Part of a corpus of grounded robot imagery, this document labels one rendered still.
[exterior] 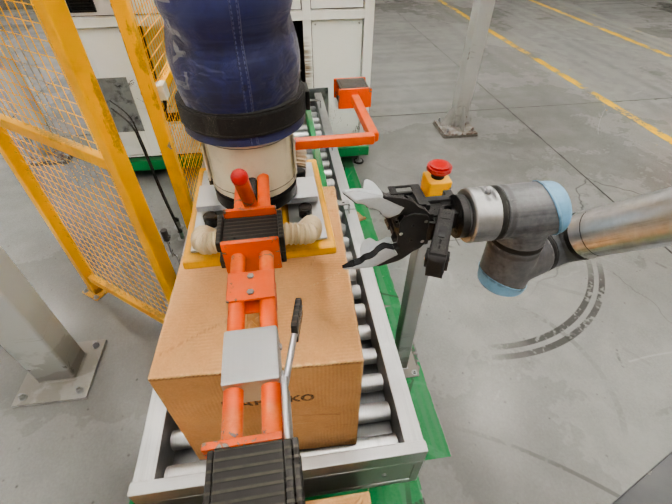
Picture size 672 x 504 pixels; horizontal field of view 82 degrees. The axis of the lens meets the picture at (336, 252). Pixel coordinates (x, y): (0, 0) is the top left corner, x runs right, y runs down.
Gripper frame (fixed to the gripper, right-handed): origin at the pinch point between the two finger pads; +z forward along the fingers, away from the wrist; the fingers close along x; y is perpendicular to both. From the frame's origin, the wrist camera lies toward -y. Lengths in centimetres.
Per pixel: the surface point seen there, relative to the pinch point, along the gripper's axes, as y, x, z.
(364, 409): 3, -66, -7
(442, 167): 45, -17, -35
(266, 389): -23.7, 0.4, 11.8
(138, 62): 112, -5, 56
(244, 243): -2.2, 2.4, 14.3
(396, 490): -3, -121, -20
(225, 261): -2.2, -0.7, 17.5
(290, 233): 8.0, -5.1, 7.8
